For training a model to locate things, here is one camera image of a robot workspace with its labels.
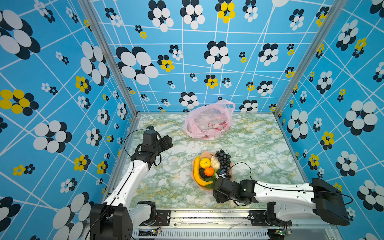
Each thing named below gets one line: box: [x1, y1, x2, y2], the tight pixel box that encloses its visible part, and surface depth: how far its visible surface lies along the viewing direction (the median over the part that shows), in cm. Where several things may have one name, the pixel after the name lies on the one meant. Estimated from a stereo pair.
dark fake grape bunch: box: [215, 149, 232, 179], surface depth 86 cm
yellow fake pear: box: [199, 157, 211, 169], surface depth 87 cm
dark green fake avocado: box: [199, 168, 210, 180], surface depth 85 cm
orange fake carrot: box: [204, 166, 215, 177], surface depth 82 cm
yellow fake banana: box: [194, 155, 214, 186], surface depth 84 cm
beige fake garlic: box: [210, 153, 221, 170], surface depth 88 cm
